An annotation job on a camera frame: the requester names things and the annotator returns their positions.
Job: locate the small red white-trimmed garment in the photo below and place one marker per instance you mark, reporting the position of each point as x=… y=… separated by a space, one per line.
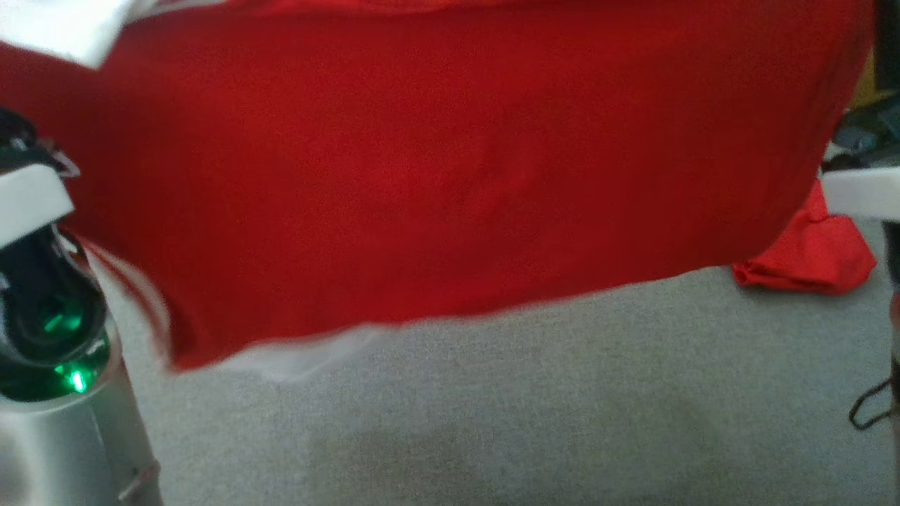
x=808 y=256

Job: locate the long yellow sofa backrest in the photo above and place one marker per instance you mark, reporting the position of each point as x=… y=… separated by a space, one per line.
x=863 y=84

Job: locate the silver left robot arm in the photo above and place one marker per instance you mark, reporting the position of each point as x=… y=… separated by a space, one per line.
x=56 y=450

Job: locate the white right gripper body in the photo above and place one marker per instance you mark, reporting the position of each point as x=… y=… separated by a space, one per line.
x=865 y=193

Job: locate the large red white garment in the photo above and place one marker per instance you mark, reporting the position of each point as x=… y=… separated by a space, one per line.
x=450 y=176

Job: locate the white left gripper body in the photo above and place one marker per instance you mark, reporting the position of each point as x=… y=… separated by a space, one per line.
x=31 y=204

